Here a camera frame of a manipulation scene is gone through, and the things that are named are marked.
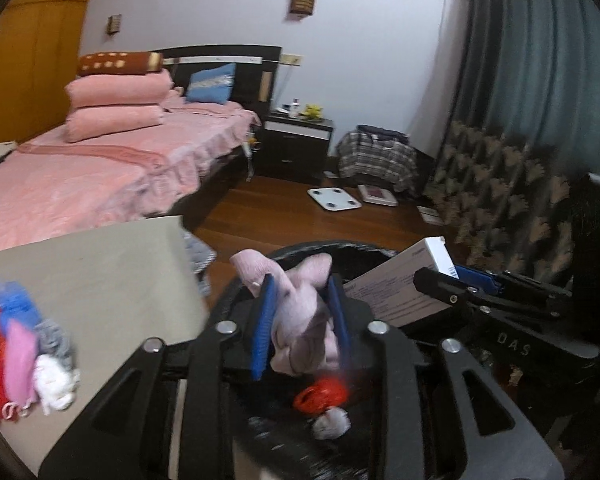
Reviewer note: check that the blue plastic bag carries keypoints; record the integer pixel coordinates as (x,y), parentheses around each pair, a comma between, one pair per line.
(15,305)

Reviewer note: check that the plaid bag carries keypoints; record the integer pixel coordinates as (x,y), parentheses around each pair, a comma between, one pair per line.
(380,160)

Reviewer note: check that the black wooden bed frame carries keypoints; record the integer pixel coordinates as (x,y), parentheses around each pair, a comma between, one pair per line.
(250,75)

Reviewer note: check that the white crumpled paper ball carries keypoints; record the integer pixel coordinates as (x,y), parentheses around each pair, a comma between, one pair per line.
(332,425)

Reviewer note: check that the brown patterned bolster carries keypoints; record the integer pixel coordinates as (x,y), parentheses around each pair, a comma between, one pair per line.
(120,62)

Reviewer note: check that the wall socket strip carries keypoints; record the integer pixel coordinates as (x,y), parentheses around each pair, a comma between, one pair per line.
(291,59)

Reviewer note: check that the white fluffy sock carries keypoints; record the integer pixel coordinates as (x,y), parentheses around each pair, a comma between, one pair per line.
(52,380)

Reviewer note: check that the pink pouch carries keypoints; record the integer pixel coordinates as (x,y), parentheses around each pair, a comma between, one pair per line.
(20,360)

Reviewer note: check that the white papers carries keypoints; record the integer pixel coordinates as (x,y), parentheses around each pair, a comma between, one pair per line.
(430,215)

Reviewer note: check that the pink bed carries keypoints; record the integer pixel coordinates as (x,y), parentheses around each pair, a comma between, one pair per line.
(105,170)

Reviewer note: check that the white cardboard box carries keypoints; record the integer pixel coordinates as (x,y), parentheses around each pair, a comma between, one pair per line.
(395,290)

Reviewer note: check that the pink sock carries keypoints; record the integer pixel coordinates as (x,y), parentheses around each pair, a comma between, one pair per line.
(300,320)

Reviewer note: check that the black white nightstand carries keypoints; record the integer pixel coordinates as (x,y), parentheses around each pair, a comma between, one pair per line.
(295,150)

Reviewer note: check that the yellow toy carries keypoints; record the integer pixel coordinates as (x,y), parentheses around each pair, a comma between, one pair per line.
(312,111)

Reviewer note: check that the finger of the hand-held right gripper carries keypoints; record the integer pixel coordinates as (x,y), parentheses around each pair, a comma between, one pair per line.
(435,282)
(480,277)

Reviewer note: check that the pink pillow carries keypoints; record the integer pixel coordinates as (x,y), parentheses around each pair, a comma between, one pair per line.
(115,122)
(120,87)

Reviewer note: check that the grey striped cloth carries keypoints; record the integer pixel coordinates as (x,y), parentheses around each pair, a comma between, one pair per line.
(196,255)

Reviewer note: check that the wooden wall lamp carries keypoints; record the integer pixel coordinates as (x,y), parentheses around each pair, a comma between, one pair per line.
(303,2)
(113,24)

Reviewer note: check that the orange plastic piece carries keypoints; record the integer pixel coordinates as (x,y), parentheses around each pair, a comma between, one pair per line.
(312,400)

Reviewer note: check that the pink white scale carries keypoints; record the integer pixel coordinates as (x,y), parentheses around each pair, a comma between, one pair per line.
(377,195)

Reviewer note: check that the black round trash bin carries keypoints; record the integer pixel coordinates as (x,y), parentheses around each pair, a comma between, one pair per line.
(340,247)

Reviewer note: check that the white bathroom scale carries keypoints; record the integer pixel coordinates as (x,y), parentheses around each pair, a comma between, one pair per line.
(335,199)

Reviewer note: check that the grey green curtain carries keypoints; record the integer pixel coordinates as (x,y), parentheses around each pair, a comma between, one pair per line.
(520,60)

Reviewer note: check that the blue cushion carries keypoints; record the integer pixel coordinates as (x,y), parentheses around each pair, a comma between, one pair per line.
(212,85)

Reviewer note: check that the white bottle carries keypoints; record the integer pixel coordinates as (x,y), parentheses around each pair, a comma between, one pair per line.
(294,107)

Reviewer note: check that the wooden wardrobe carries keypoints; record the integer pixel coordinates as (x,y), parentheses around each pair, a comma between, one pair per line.
(30,60)

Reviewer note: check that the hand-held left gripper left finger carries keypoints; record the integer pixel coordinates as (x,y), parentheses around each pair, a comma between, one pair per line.
(262,330)

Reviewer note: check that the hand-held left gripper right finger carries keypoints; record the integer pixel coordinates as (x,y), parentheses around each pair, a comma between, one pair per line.
(341,320)

